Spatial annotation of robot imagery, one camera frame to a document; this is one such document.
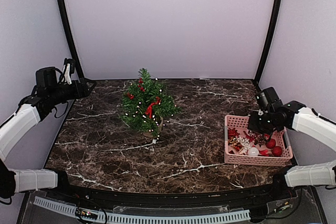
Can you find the white slotted cable duct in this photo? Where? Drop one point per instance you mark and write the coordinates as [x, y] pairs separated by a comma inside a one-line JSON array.
[[86, 215]]

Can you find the pink plastic basket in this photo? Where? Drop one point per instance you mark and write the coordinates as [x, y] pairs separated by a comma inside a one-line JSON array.
[[234, 126]]

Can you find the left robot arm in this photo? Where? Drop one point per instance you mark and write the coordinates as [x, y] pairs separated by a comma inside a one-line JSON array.
[[53, 87]]

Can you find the brown pine cone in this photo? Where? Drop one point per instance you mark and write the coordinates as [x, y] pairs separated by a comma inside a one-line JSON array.
[[260, 140]]

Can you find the small green christmas tree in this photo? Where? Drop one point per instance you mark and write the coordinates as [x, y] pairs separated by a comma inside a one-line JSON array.
[[133, 111]]

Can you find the red bow ornament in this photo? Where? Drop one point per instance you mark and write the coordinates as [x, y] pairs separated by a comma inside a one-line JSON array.
[[130, 96]]

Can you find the red glitter ball left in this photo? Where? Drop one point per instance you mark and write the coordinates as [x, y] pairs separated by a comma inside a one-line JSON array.
[[271, 144]]

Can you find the black front table rail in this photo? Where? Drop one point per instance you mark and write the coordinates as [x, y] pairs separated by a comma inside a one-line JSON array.
[[254, 197]]

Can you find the red glitter ball right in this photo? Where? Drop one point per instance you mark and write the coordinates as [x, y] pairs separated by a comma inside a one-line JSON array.
[[276, 151]]

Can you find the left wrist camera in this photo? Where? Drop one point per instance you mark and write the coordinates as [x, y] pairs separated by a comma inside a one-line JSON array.
[[67, 71]]

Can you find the white ball ornament lower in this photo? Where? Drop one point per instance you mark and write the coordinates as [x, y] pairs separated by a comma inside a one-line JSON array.
[[253, 151]]

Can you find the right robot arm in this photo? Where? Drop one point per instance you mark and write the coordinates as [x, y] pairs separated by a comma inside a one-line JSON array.
[[274, 115]]

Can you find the red glitter ball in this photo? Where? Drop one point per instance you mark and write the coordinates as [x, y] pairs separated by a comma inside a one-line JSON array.
[[271, 144], [276, 151]]

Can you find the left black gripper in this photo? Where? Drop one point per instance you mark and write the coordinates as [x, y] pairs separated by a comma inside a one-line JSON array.
[[83, 87]]

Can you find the white snowflake ornament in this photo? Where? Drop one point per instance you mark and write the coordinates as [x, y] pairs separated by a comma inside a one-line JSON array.
[[245, 142]]

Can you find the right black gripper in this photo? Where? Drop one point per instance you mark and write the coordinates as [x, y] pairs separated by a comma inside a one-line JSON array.
[[252, 125]]

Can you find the red berry sprig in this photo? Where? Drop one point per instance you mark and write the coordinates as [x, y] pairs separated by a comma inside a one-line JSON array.
[[140, 85]]

